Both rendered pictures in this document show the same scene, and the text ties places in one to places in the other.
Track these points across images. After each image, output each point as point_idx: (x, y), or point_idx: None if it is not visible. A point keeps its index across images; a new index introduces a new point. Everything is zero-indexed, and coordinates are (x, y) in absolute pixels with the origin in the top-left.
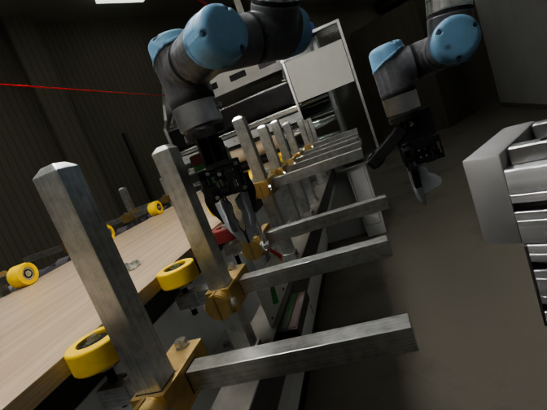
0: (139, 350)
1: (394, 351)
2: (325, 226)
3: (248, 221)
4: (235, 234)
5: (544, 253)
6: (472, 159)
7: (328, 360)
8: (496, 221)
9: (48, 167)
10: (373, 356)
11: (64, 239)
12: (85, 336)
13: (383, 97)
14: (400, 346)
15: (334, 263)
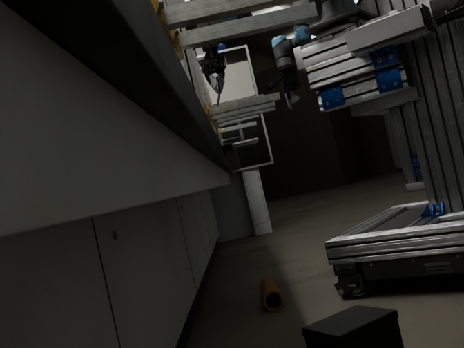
0: (201, 90)
1: (273, 99)
2: (244, 116)
3: (221, 85)
4: (215, 89)
5: (308, 69)
6: (295, 47)
7: (255, 102)
8: (300, 63)
9: None
10: (268, 101)
11: None
12: None
13: (276, 58)
14: (275, 97)
15: (253, 107)
